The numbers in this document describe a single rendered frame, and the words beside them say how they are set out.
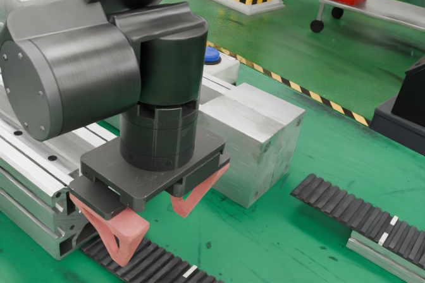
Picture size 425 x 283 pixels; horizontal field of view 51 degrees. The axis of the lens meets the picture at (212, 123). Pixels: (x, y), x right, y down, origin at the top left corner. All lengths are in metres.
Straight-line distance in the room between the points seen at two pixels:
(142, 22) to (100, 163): 0.11
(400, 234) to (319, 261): 0.09
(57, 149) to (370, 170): 0.41
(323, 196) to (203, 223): 0.14
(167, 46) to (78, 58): 0.06
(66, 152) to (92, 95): 0.26
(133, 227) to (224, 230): 0.18
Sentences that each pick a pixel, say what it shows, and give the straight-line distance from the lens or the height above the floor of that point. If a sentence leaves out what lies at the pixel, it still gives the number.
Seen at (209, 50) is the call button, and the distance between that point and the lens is 0.70.
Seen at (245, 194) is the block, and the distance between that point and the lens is 0.51.
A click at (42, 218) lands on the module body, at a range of 0.44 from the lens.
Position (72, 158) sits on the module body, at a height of 0.83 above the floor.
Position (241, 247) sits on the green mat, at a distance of 0.48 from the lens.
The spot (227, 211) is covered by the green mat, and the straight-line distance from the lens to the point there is 0.51.
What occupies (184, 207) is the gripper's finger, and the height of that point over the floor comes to 0.84.
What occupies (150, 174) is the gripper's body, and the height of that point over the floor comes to 0.92.
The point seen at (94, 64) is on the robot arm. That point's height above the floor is 1.02.
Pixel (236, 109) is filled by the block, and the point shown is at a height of 0.87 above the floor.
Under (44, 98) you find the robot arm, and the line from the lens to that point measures 0.24.
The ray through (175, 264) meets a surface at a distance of 0.43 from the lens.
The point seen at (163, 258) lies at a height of 0.79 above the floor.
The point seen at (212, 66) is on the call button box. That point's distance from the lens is 0.69.
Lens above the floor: 1.13
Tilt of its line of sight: 32 degrees down
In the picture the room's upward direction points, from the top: 9 degrees clockwise
